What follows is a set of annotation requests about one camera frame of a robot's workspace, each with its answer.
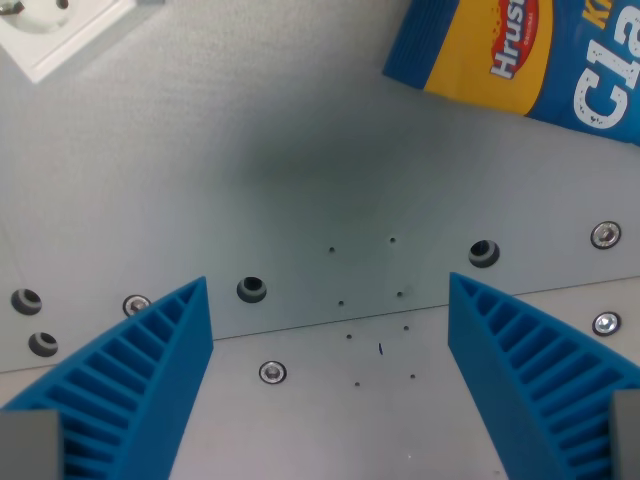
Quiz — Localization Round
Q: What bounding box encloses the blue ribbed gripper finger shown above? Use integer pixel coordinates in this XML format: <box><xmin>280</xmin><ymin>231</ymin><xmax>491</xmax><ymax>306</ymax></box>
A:
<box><xmin>447</xmin><ymin>271</ymin><xmax>640</xmax><ymax>480</ymax></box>
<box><xmin>0</xmin><ymin>275</ymin><xmax>215</xmax><ymax>480</ymax></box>

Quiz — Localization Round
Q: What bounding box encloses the silver hex socket screw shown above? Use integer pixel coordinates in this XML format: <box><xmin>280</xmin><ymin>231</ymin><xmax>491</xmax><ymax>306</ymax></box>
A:
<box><xmin>591</xmin><ymin>311</ymin><xmax>623</xmax><ymax>337</ymax></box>
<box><xmin>590</xmin><ymin>221</ymin><xmax>623</xmax><ymax>250</ymax></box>
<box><xmin>258</xmin><ymin>360</ymin><xmax>288</xmax><ymax>386</ymax></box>
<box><xmin>122</xmin><ymin>294</ymin><xmax>153</xmax><ymax>318</ymax></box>

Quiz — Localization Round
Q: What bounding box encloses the blue yellow snack bag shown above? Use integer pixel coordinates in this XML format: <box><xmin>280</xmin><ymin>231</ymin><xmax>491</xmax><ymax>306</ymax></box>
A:
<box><xmin>382</xmin><ymin>0</ymin><xmax>640</xmax><ymax>148</ymax></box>

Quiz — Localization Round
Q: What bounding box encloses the white wall power socket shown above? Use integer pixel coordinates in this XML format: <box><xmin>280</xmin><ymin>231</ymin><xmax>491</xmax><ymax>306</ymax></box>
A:
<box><xmin>0</xmin><ymin>0</ymin><xmax>138</xmax><ymax>85</ymax></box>

